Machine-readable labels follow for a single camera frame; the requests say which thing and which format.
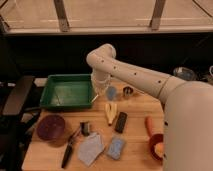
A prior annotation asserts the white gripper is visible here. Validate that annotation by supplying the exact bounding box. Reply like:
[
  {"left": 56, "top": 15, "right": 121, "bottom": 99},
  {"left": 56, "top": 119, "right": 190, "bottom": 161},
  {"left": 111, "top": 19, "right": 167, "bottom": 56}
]
[{"left": 91, "top": 70, "right": 111, "bottom": 95}]

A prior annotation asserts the small white plastic fork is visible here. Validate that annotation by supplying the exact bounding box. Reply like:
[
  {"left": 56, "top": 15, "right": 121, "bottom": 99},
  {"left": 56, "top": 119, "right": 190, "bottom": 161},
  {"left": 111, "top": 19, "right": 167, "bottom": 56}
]
[{"left": 91, "top": 94, "right": 100, "bottom": 103}]

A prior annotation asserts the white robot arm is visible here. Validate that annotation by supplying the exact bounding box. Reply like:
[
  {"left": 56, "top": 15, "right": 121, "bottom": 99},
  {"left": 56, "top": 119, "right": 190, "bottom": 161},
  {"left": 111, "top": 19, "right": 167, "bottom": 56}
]
[{"left": 86, "top": 44, "right": 213, "bottom": 171}]

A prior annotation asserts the translucent blue plastic cup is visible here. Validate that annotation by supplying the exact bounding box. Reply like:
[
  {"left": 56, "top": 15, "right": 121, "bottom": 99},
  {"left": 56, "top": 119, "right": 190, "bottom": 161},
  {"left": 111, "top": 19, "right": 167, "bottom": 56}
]
[{"left": 106, "top": 86, "right": 117, "bottom": 101}]

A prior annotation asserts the small metal cup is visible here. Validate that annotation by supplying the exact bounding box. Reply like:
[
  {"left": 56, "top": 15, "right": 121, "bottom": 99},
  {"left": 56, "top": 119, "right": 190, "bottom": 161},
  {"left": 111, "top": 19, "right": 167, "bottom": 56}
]
[{"left": 123, "top": 86, "right": 133, "bottom": 99}]

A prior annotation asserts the yellow banana peel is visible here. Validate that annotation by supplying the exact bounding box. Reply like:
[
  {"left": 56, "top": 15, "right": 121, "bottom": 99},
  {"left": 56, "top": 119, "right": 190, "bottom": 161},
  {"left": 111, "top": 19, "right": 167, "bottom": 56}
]
[{"left": 105, "top": 102, "right": 117, "bottom": 126}]

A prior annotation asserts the green plastic tray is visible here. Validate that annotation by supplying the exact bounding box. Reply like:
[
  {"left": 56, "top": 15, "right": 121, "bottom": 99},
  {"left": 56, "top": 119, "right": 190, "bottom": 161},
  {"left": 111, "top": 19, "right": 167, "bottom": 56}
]
[{"left": 40, "top": 74, "right": 94, "bottom": 110}]

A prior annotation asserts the black rectangular remote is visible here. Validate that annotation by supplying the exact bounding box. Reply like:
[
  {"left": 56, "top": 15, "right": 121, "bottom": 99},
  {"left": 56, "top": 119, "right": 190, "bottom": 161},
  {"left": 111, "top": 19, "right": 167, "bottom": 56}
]
[{"left": 115, "top": 112, "right": 127, "bottom": 133}]

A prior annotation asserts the small black metal clip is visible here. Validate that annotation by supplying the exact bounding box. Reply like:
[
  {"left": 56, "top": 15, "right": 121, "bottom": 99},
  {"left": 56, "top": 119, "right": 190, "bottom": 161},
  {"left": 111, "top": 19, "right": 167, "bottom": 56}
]
[{"left": 80, "top": 122, "right": 90, "bottom": 136}]

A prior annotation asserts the wooden cutting board table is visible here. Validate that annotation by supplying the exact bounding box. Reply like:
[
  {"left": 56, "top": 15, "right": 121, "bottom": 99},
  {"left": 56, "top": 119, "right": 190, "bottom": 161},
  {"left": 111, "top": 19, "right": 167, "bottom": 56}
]
[{"left": 22, "top": 80, "right": 163, "bottom": 171}]

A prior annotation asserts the orange carrot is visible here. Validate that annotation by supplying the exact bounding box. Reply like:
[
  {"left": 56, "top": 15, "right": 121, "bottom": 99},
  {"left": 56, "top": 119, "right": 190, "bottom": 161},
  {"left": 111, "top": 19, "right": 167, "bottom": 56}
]
[{"left": 145, "top": 116, "right": 154, "bottom": 137}]

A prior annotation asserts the light blue folded cloth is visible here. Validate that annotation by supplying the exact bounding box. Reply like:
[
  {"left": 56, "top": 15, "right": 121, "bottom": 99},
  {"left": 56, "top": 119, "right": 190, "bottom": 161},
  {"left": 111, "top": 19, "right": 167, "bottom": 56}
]
[{"left": 78, "top": 132, "right": 104, "bottom": 166}]

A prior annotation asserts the blue sponge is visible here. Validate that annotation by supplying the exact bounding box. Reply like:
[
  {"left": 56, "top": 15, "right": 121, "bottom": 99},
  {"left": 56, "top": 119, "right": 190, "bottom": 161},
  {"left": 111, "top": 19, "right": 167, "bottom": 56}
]
[{"left": 107, "top": 136, "right": 125, "bottom": 160}]

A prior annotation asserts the red bowl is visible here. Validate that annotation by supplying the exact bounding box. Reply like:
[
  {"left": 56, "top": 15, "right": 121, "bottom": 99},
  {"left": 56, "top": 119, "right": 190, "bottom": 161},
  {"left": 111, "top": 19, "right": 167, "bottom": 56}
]
[{"left": 149, "top": 134, "right": 163, "bottom": 162}]

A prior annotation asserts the metal bowl in background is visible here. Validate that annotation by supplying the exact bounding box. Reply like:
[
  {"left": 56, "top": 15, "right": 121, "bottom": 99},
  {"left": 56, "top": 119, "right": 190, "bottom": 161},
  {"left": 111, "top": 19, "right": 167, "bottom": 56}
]
[{"left": 173, "top": 67, "right": 197, "bottom": 81}]

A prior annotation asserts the orange fruit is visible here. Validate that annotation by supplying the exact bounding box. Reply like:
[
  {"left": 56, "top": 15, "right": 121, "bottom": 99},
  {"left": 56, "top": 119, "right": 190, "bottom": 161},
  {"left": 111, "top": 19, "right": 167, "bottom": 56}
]
[{"left": 154, "top": 142, "right": 164, "bottom": 158}]

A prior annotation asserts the black office chair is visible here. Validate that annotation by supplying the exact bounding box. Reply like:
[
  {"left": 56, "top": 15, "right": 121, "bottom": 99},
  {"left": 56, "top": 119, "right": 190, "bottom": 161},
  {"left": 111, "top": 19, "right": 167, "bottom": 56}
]
[{"left": 0, "top": 76, "right": 42, "bottom": 171}]

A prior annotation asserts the black handled knife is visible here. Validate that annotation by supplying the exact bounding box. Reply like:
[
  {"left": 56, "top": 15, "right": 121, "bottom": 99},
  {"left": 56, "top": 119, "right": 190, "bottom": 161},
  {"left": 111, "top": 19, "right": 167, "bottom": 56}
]
[{"left": 61, "top": 128, "right": 80, "bottom": 169}]

